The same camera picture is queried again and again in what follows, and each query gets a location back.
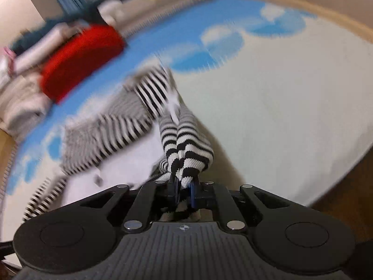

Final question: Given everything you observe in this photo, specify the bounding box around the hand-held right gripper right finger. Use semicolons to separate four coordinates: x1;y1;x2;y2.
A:
189;180;310;231

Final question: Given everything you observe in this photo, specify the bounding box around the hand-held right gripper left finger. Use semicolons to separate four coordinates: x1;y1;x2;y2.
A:
62;177;180;234

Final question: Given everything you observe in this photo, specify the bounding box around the black white striped small garment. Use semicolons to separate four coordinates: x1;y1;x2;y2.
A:
22;64;215;225

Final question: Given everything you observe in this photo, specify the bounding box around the blue cloud printed bed mat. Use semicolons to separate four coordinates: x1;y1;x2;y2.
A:
0;0;373;208

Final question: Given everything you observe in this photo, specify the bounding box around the red folded blanket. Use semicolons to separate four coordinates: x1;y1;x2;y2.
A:
39;25;128;105

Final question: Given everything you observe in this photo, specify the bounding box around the cream folded blanket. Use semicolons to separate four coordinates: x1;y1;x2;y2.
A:
0;73;53;135

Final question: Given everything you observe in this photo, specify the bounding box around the white soft object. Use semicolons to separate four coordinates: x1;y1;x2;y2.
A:
98;0;123;24

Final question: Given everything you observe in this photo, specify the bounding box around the white folded cloth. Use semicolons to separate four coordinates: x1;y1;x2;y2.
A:
14;26;86;74

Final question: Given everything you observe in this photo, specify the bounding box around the teal knitted cloth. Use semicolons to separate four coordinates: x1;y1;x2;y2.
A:
11;4;101;53

